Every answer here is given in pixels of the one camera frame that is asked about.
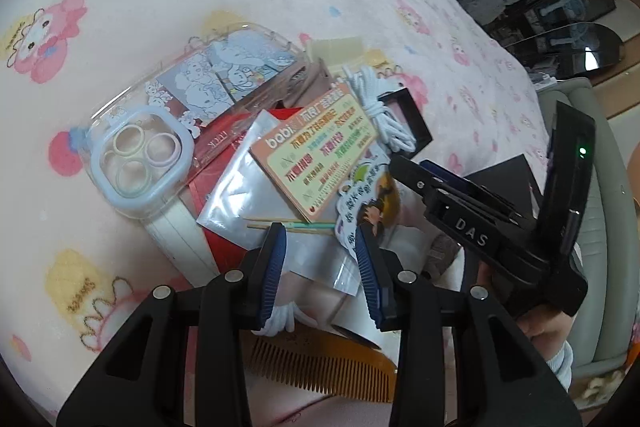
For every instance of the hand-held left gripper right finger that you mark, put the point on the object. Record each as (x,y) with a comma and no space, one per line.
(367,279)

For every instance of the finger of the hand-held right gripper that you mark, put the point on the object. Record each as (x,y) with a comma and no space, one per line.
(415,177)
(445,173)

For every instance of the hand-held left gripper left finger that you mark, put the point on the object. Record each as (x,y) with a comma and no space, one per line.
(272,279)

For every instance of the cartoon picture card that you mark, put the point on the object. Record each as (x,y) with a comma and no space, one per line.
(372,192)

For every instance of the black cardboard box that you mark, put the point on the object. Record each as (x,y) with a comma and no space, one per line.
(500,174)

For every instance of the wooden thin stick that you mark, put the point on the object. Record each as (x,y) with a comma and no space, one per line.
(300,231)

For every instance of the green thin stick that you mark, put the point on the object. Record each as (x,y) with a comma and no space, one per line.
(300,222)

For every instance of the silver clear pouch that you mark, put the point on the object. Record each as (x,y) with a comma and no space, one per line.
(235,192)

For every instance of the wooden comb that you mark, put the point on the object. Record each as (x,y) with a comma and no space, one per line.
(320,369)

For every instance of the orange printed card pack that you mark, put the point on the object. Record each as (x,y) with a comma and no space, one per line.
(310,152)

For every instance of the person's right hand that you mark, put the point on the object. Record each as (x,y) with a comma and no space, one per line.
(542,327)

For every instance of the red envelope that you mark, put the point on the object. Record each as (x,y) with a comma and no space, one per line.
(225,252)

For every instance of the small black square tray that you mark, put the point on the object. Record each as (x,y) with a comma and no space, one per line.
(419,117)

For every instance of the grey leather chair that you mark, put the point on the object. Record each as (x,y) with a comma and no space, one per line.
(605,257)

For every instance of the white flat box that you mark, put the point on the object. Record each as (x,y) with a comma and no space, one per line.
(175,237)

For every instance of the brown packet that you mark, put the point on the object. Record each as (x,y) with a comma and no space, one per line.
(312,82)

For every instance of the beige rectangular pad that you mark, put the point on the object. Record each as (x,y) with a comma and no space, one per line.
(335,49)

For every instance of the dark glass tabletop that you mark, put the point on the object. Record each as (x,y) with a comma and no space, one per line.
(580,49)

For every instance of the clear cartoon phone case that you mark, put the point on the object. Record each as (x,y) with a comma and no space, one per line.
(200,77)

